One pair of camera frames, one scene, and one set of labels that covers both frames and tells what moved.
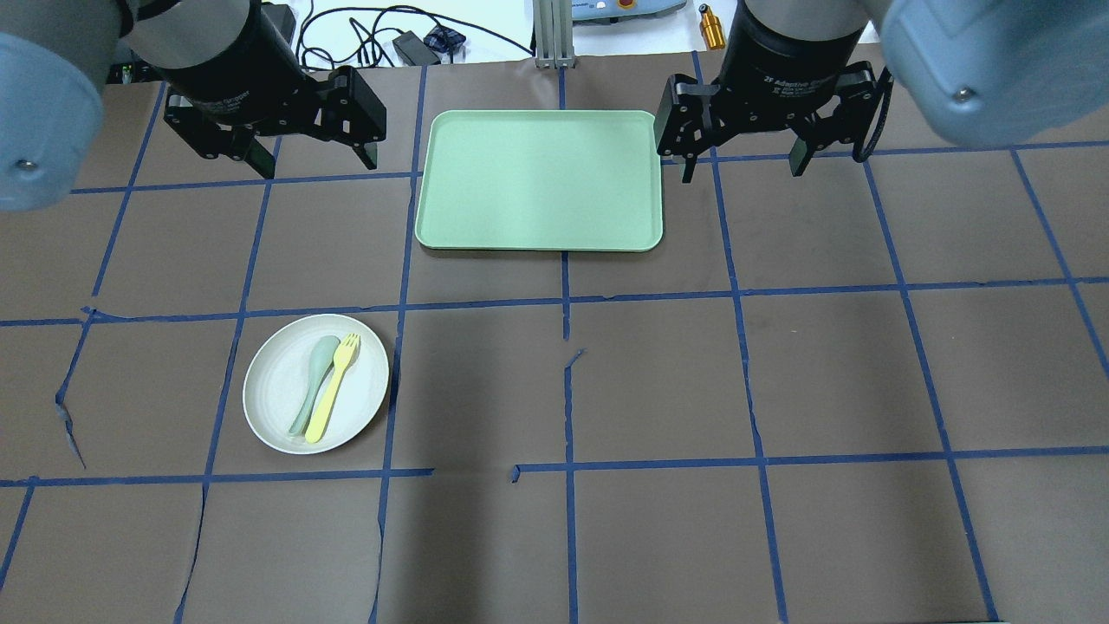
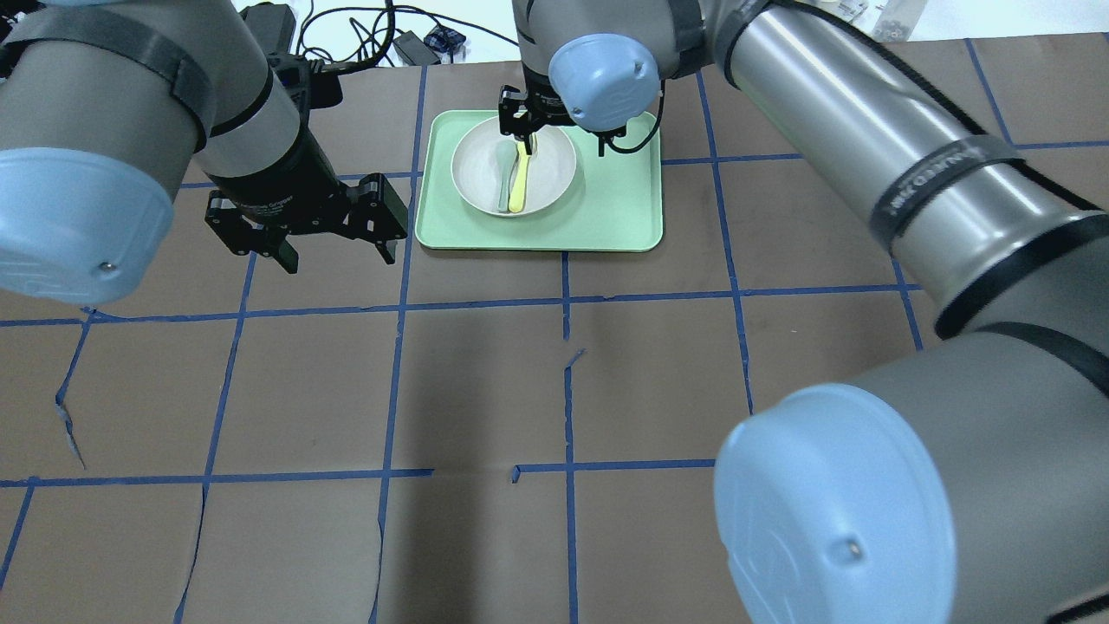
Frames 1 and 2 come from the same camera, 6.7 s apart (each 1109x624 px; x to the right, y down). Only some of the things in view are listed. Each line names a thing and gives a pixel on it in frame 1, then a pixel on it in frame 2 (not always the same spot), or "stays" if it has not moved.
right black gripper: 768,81 → 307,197
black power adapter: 412,50 stays
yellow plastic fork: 343,354 → 517,195
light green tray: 541,179 stays
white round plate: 314,381 → 474,169
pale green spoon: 323,353 → 506,153
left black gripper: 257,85 → 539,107
